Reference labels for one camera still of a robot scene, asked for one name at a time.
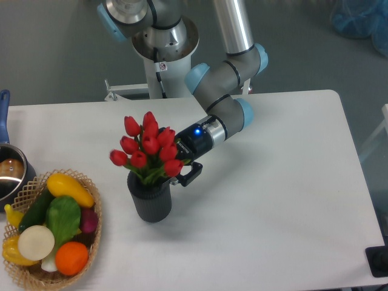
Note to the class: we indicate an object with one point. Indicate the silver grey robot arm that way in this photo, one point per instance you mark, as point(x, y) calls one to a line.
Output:
point(226, 115)

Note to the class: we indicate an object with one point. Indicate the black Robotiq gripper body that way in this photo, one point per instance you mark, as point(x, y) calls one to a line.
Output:
point(194, 142)

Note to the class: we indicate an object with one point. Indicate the woven wicker basket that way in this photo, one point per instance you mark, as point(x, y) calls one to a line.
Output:
point(33, 277)

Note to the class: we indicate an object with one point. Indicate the dark green cucumber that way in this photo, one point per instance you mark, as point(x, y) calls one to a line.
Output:
point(36, 213)

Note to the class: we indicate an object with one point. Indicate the white leek stalk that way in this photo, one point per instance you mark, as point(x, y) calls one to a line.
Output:
point(48, 263)

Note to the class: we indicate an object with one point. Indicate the blue handled saucepan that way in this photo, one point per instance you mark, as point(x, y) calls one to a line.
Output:
point(16, 171)

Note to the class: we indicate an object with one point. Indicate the red tulip bouquet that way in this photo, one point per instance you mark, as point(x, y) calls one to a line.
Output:
point(149, 152)

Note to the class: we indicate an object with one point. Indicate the green lettuce leaf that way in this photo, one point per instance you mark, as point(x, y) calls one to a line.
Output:
point(62, 219)

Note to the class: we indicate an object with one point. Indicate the yellow bell pepper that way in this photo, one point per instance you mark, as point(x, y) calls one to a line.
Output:
point(11, 253)

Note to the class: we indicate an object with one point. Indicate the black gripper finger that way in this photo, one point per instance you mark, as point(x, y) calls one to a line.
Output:
point(185, 180)

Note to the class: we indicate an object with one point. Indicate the white frame at right edge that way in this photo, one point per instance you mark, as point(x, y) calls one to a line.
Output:
point(375, 138)

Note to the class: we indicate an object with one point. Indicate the black device at table edge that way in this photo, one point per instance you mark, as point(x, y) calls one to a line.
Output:
point(377, 260)

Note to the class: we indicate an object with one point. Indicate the dark grey ribbed vase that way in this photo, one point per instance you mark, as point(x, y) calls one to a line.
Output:
point(152, 204)

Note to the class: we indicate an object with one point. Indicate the white round radish slice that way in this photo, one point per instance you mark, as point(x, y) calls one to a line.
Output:
point(36, 242)

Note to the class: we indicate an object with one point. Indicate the yellow squash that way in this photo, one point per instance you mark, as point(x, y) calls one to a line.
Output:
point(60, 184)

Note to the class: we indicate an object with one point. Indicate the orange fruit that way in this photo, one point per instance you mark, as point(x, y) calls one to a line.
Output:
point(71, 258)

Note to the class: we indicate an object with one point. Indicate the blue plastic bag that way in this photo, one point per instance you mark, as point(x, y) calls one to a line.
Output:
point(361, 20)

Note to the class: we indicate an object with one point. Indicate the purple red onion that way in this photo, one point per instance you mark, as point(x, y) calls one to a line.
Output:
point(89, 221)

